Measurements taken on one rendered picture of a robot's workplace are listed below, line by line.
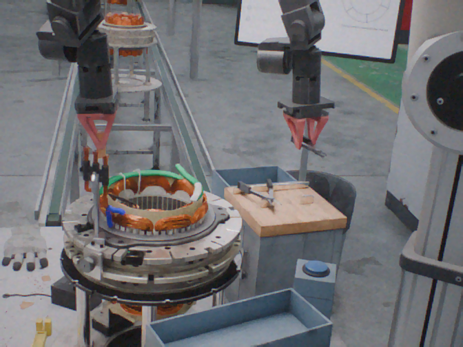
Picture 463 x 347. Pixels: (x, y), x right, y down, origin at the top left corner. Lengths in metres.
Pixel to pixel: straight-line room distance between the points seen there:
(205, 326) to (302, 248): 0.38
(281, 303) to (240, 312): 0.07
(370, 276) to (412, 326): 2.37
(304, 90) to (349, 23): 0.81
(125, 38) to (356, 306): 1.68
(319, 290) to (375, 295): 2.07
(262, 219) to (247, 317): 0.30
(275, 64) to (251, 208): 0.29
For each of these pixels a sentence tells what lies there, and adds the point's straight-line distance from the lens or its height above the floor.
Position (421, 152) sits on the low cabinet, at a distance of 3.80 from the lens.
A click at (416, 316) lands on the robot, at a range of 1.00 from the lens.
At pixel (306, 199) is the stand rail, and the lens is 1.35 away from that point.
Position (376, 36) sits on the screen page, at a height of 1.31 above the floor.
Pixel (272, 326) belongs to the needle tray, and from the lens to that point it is 1.02.
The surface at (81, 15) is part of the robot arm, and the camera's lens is 1.08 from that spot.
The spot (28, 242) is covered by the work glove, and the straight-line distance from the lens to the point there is 1.75.
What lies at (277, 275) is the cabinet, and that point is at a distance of 1.31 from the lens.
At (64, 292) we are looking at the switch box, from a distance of 1.49.
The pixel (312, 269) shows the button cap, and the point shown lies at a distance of 1.15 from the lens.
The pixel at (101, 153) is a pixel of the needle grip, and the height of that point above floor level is 1.19.
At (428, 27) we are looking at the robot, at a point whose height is 1.50.
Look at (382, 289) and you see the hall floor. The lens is 3.28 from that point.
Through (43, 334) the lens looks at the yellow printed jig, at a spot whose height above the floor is 0.79.
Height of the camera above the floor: 1.59
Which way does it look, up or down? 21 degrees down
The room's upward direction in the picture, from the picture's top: 4 degrees clockwise
